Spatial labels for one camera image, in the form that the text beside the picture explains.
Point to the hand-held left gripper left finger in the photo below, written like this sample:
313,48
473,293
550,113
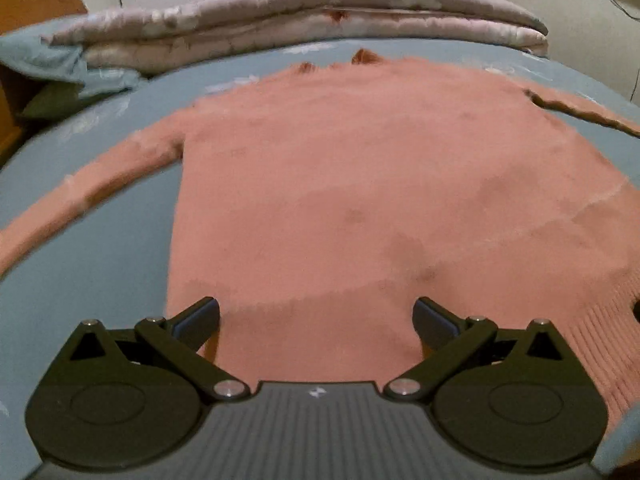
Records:
200,322

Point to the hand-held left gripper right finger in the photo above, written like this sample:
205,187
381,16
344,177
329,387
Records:
432,324

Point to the pink knit sweater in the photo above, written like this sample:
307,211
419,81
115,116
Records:
350,185

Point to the teal floral bed sheet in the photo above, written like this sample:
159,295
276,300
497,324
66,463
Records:
100,240

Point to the dark green pillow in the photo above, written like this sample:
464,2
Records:
50,102

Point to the teal pillow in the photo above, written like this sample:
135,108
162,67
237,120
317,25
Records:
35,50

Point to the folded floral quilt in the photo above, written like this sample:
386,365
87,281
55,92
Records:
300,15

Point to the wooden headboard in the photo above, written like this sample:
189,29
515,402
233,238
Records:
30,7

